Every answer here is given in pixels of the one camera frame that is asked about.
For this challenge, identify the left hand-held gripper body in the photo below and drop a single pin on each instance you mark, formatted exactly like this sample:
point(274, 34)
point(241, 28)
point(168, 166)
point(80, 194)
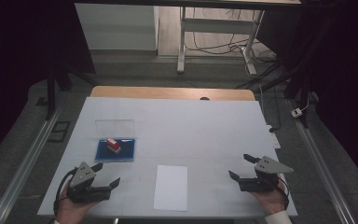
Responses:
point(82, 177)

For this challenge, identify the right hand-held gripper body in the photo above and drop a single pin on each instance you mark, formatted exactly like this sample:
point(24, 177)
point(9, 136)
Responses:
point(261, 183)

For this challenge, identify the red and white stamp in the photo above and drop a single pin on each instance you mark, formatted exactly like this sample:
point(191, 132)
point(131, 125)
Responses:
point(113, 145)

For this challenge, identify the blue ink pad case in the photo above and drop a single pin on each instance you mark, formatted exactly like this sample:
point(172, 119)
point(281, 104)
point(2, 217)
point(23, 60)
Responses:
point(127, 152)

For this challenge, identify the white paper sheet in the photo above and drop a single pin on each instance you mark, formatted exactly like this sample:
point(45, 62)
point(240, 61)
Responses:
point(171, 189)

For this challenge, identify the person's right hand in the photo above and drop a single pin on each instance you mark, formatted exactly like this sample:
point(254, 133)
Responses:
point(272, 200)

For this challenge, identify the person's left hand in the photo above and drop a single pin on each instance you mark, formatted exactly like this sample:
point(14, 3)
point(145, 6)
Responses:
point(71, 211)

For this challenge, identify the large white table cover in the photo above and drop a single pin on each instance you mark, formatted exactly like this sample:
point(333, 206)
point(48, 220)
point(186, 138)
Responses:
point(199, 133)

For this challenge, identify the dark table grommet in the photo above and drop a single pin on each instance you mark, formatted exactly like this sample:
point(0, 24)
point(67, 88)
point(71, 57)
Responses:
point(204, 98)

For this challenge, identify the black stand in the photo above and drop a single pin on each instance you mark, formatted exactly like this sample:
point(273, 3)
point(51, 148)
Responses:
point(303, 90)
point(51, 93)

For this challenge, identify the wooden table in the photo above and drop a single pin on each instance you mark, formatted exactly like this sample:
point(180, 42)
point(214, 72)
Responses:
point(167, 92)

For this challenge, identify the black curtain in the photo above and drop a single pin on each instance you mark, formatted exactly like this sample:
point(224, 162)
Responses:
point(345, 77)
point(12, 62)

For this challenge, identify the white cabinet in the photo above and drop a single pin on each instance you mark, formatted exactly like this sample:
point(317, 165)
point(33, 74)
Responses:
point(115, 28)

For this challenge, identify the aluminium rail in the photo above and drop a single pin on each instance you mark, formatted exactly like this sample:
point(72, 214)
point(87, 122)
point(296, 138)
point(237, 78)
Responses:
point(320, 165)
point(24, 165)

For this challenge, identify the white desk frame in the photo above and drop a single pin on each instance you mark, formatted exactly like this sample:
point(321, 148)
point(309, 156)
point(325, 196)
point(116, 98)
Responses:
point(217, 26)

